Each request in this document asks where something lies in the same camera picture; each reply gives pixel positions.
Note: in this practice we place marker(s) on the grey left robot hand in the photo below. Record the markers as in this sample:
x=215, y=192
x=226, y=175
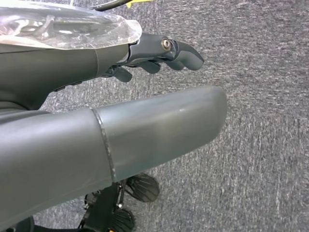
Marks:
x=145, y=134

